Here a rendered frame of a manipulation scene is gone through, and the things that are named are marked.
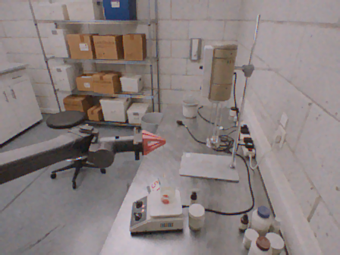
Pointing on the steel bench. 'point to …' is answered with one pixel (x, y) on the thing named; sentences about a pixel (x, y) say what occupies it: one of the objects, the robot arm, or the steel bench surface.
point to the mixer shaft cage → (214, 129)
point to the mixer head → (218, 71)
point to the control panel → (139, 212)
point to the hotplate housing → (159, 224)
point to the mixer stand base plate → (208, 167)
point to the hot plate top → (157, 209)
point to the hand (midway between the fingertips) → (163, 141)
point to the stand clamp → (255, 69)
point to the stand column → (246, 88)
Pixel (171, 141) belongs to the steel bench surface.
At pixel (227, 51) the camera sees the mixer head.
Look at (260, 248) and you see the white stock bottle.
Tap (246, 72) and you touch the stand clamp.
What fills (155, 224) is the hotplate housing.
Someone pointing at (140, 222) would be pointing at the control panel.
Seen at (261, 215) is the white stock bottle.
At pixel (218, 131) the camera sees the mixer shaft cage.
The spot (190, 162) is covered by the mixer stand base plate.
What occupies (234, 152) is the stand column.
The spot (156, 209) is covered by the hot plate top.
